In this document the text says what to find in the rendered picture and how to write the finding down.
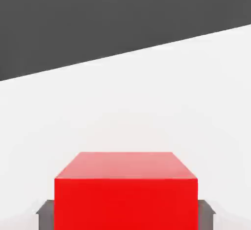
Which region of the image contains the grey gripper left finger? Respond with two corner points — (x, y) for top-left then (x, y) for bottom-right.
(35, 200), (55, 230)

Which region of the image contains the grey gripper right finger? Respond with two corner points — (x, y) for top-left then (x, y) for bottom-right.
(197, 200), (216, 230)

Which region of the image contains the small red cube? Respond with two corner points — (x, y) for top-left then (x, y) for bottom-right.
(54, 151), (199, 230)

